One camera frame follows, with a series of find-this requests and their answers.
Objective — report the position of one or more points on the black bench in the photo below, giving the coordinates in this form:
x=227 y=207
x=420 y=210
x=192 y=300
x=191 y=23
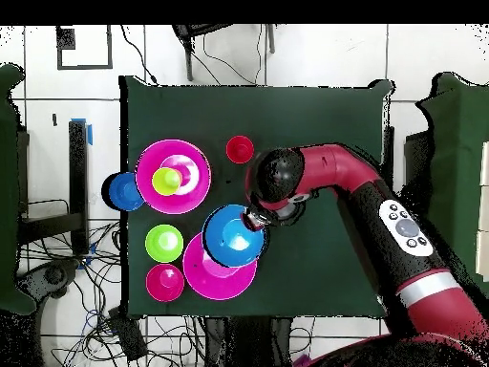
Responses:
x=78 y=172

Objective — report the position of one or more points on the dark green tablecloth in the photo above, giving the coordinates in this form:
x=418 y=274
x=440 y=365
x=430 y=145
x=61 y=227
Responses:
x=305 y=114

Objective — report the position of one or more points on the white boxes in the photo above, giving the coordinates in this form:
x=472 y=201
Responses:
x=484 y=210

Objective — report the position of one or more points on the green-covered side table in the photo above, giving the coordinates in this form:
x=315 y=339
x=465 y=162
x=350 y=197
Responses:
x=7 y=191
x=458 y=153

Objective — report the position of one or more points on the small green bowl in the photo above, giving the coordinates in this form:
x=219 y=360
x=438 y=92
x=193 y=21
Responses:
x=164 y=243

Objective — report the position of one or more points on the large pink bowl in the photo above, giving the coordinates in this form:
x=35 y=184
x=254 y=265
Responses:
x=191 y=198
x=214 y=283

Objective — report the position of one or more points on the black square frame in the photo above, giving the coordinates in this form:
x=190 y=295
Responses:
x=65 y=38

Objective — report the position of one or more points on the light blue bowl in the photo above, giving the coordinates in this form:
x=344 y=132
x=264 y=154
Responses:
x=229 y=241

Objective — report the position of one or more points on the green cup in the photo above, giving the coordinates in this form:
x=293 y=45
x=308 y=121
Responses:
x=166 y=181

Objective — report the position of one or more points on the grey office chair base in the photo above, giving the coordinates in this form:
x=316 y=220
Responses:
x=53 y=275

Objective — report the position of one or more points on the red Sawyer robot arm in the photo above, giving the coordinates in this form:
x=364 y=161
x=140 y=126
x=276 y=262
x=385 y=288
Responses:
x=344 y=168

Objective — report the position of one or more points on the red cup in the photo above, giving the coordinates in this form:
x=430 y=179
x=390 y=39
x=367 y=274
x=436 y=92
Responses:
x=240 y=149

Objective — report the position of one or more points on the small black marker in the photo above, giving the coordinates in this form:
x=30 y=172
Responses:
x=54 y=119

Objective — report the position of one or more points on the small crimson bowl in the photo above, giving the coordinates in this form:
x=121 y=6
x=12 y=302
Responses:
x=165 y=283

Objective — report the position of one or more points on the black power brick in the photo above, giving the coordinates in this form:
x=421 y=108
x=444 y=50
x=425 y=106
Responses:
x=128 y=336

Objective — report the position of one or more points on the blue tape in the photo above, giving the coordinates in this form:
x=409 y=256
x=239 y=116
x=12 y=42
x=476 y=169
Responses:
x=89 y=135

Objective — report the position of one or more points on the small dark blue bowl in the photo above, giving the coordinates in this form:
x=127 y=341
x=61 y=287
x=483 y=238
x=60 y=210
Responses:
x=124 y=191

